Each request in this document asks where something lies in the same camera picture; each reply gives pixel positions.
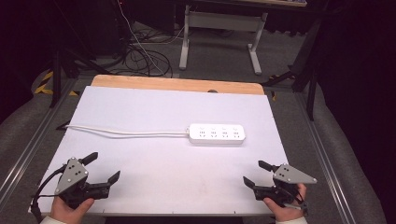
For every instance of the white table mat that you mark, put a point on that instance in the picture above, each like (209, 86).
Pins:
(174, 174)

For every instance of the person's right hand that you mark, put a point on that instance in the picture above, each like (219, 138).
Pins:
(285, 212)

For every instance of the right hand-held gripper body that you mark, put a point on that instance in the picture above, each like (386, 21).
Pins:
(289, 176)

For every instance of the person's white sleeve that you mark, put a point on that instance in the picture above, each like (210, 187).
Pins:
(292, 221)
(52, 220)

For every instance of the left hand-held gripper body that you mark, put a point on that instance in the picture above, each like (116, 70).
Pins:
(71, 175)

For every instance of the white metal desk frame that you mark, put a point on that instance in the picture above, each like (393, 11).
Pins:
(223, 20)

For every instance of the person's left hand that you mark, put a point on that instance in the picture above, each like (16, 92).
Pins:
(69, 212)

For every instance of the aluminium floor rail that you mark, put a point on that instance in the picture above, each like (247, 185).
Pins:
(37, 137)
(320, 161)

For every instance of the person's left white sleeve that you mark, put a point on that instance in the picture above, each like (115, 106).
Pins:
(52, 220)

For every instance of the yellow black floor tape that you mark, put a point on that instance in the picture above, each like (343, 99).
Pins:
(46, 84)

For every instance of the black tripod stand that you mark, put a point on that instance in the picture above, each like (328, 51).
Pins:
(58, 71)

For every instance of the black metal stand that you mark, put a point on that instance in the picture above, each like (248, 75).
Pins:
(306, 68)

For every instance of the person's right white sleeve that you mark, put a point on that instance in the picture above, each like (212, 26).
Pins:
(292, 221)

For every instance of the white power strip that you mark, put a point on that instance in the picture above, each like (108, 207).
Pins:
(217, 134)

